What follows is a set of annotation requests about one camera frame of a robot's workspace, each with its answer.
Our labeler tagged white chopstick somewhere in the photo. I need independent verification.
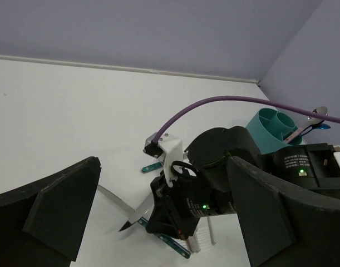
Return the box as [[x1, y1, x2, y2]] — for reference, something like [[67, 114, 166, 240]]
[[207, 217, 216, 245]]

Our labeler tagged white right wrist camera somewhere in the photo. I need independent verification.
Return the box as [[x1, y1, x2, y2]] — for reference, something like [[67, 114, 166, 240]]
[[144, 133, 184, 187]]

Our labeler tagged fork with teal handle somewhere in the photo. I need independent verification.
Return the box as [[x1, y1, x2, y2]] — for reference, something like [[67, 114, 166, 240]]
[[141, 162, 162, 174]]

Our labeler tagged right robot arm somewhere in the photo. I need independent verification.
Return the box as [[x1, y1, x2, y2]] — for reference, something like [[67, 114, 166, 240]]
[[146, 126, 340, 240]]

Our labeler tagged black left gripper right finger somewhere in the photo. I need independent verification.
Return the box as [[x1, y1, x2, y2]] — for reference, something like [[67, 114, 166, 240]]
[[227, 156, 340, 266]]

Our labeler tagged dark purple spoon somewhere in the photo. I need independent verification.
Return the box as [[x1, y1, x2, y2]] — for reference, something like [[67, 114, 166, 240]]
[[300, 124, 321, 137]]

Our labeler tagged blue spoon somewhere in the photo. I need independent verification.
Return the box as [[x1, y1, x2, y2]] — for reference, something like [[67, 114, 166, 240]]
[[315, 123, 331, 130]]

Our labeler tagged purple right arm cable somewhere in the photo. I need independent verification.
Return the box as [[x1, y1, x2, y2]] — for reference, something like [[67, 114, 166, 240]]
[[152, 95, 340, 144]]

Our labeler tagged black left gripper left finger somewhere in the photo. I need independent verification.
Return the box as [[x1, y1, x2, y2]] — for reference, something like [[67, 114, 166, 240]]
[[0, 156, 101, 266]]

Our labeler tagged knife with pink handle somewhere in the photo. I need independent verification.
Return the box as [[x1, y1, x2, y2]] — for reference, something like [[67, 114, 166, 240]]
[[119, 193, 154, 232]]

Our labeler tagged knife with teal handle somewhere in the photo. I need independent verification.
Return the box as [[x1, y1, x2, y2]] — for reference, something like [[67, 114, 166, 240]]
[[98, 185, 191, 260]]

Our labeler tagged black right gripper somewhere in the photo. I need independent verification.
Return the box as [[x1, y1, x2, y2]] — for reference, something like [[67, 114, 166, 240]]
[[146, 172, 236, 240]]

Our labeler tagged teal round utensil holder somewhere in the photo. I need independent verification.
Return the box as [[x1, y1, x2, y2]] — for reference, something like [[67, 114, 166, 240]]
[[246, 108, 302, 154]]

